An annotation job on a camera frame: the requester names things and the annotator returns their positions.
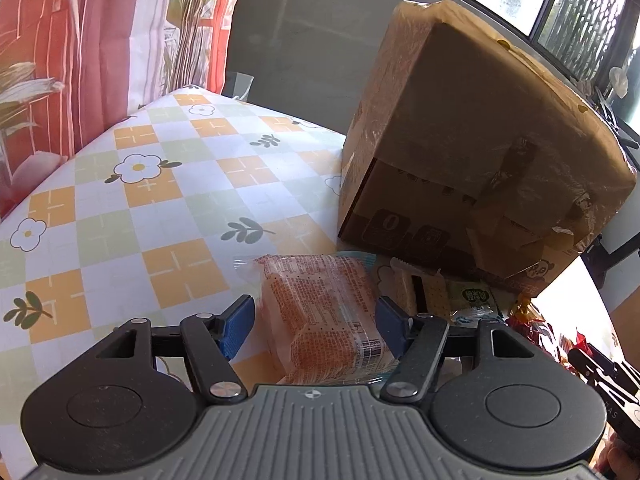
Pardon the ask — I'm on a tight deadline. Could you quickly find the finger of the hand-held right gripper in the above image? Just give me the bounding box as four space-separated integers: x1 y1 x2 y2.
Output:
567 347 626 395

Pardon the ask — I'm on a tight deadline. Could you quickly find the red shiny snack packet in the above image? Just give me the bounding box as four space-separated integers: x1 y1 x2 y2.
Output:
507 295 591 376

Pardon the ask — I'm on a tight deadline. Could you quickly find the brown cardboard box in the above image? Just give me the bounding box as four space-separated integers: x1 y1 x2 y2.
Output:
336 0 638 283

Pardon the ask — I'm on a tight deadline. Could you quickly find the printed pink backdrop cloth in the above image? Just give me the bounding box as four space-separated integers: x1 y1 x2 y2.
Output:
0 0 248 221

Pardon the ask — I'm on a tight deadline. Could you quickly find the person's right hand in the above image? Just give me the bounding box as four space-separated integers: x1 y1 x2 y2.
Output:
599 441 640 480

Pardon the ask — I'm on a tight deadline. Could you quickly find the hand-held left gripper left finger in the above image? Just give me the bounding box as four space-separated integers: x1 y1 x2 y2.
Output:
92 294 257 406

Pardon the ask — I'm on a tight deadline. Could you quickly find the white hand fan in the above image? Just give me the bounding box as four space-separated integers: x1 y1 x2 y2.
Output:
607 66 630 98

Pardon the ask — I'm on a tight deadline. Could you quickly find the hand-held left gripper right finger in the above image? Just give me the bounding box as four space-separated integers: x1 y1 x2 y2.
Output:
376 296 548 405

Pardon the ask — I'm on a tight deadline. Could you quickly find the orange snack packet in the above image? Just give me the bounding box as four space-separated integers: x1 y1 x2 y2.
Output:
235 252 401 386

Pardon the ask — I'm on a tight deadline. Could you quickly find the green and white snack packet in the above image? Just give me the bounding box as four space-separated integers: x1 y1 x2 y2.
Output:
446 280 518 326

